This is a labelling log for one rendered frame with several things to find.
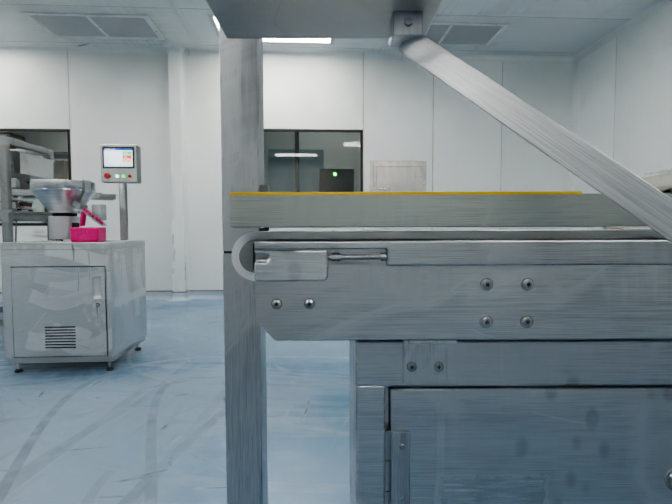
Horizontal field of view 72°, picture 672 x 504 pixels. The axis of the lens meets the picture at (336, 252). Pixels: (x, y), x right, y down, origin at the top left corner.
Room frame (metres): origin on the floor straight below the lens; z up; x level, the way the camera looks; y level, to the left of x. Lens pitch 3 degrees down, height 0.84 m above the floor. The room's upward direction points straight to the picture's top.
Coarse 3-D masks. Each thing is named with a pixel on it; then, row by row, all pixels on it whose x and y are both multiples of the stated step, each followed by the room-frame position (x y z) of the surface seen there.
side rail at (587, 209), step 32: (256, 224) 0.44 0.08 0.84; (288, 224) 0.44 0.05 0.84; (320, 224) 0.44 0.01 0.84; (352, 224) 0.44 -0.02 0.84; (384, 224) 0.44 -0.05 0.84; (416, 224) 0.44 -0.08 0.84; (448, 224) 0.44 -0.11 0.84; (480, 224) 0.44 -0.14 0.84; (512, 224) 0.44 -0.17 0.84; (544, 224) 0.45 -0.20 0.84; (576, 224) 0.45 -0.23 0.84; (608, 224) 0.45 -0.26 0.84; (640, 224) 0.45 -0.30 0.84
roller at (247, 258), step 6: (252, 240) 0.46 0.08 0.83; (258, 240) 0.46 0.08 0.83; (264, 240) 0.47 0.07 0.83; (270, 240) 0.51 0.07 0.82; (276, 240) 0.54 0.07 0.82; (282, 240) 0.59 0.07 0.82; (288, 240) 0.66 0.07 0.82; (246, 246) 0.45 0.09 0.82; (252, 246) 0.45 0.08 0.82; (240, 252) 0.45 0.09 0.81; (246, 252) 0.45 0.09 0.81; (252, 252) 0.45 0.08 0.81; (240, 258) 0.45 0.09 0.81; (246, 258) 0.45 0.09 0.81; (252, 258) 0.45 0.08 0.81; (246, 264) 0.45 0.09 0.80; (252, 264) 0.45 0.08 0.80; (252, 270) 0.45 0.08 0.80
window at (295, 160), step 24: (264, 144) 5.50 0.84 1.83; (288, 144) 5.51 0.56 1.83; (312, 144) 5.53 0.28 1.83; (336, 144) 5.55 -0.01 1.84; (360, 144) 5.56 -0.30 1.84; (264, 168) 5.50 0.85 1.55; (288, 168) 5.51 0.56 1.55; (312, 168) 5.53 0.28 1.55; (336, 168) 5.55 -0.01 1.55; (360, 168) 5.56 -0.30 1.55
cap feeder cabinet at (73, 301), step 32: (32, 256) 2.61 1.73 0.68; (64, 256) 2.62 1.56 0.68; (96, 256) 2.63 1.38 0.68; (128, 256) 2.88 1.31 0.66; (32, 288) 2.61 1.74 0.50; (64, 288) 2.62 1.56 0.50; (96, 288) 2.64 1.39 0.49; (128, 288) 2.87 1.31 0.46; (32, 320) 2.61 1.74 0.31; (64, 320) 2.62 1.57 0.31; (96, 320) 2.63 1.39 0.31; (128, 320) 2.86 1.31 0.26; (32, 352) 2.61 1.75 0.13; (64, 352) 2.62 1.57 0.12; (96, 352) 2.63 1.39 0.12
